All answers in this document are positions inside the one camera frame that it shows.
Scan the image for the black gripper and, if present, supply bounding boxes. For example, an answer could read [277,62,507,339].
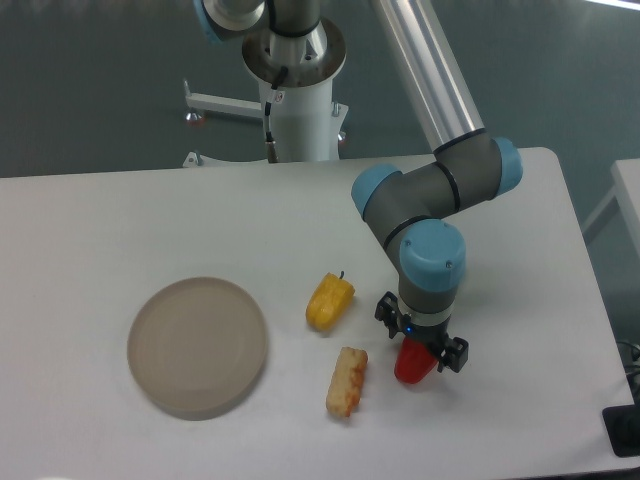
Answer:
[374,291,469,373]

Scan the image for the red bell pepper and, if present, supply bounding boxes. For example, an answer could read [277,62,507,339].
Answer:
[394,337,437,385]

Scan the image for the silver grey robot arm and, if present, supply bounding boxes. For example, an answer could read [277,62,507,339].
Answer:
[186,1,523,371]

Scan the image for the yellow bell pepper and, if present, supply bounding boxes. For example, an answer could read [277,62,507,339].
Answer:
[305,271,355,332]

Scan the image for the toasted bread piece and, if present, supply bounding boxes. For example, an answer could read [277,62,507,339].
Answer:
[325,347,368,418]

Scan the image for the black box at table edge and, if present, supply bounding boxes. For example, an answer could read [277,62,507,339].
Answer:
[602,404,639,458]

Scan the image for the beige round plate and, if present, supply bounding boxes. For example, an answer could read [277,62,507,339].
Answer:
[127,277,268,421]

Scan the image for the white side table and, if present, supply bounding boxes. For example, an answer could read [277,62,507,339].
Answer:
[581,158,639,249]

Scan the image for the black cables at right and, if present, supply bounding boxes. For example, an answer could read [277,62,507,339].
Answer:
[617,339,640,401]

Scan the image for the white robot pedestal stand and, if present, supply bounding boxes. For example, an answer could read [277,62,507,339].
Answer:
[183,18,349,163]

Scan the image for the black cable on pedestal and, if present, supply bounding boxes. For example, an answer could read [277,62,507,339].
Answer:
[262,64,289,164]

